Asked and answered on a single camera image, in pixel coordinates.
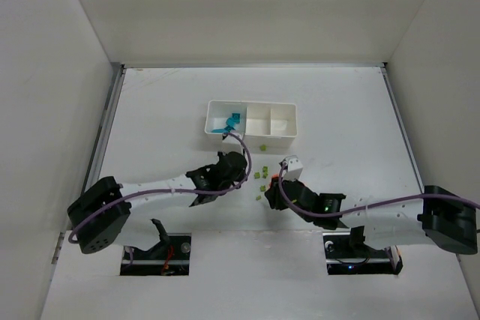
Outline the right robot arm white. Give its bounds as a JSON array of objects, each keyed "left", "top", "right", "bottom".
[{"left": 265, "top": 178, "right": 479, "bottom": 255}]

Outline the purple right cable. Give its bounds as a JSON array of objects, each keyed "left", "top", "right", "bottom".
[{"left": 277, "top": 162, "right": 480, "bottom": 219}]

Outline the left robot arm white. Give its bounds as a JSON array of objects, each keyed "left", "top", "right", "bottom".
[{"left": 67, "top": 151, "right": 252, "bottom": 254}]

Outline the purple cable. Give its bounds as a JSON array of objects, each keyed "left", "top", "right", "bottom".
[
  {"left": 277, "top": 162, "right": 480, "bottom": 219},
  {"left": 67, "top": 131, "right": 251, "bottom": 243}
]

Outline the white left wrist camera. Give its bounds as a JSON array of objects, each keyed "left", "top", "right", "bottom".
[{"left": 220, "top": 131, "right": 244, "bottom": 154}]

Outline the teal long lego brick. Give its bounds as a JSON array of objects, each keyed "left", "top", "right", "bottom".
[{"left": 226, "top": 118, "right": 235, "bottom": 128}]

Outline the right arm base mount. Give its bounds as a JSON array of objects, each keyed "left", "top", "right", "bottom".
[{"left": 322, "top": 226, "right": 404, "bottom": 276}]

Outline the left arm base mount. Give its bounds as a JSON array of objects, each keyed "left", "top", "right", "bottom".
[{"left": 119, "top": 219, "right": 191, "bottom": 277}]

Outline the white divided container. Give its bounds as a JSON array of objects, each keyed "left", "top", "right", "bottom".
[{"left": 204, "top": 100, "right": 298, "bottom": 148}]

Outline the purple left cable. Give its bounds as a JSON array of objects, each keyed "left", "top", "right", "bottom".
[{"left": 67, "top": 131, "right": 251, "bottom": 243}]

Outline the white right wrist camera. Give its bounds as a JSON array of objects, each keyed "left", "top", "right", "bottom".
[{"left": 280, "top": 155, "right": 303, "bottom": 181}]

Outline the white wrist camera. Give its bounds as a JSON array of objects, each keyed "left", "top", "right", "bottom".
[
  {"left": 280, "top": 155, "right": 303, "bottom": 181},
  {"left": 220, "top": 131, "right": 244, "bottom": 154}
]

